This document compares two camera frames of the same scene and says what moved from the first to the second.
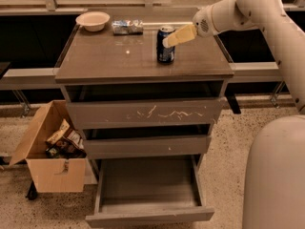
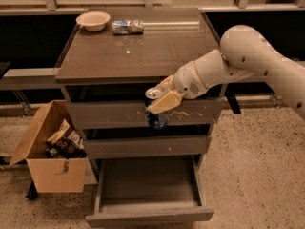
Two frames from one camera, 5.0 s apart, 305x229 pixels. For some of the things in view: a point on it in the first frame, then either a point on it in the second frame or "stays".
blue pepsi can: [165, 53] → [157, 121]
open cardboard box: [50, 175] stays
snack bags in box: [66, 142] stays
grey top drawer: [146, 113] stays
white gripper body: [203, 23] → [188, 79]
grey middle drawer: [148, 146] stays
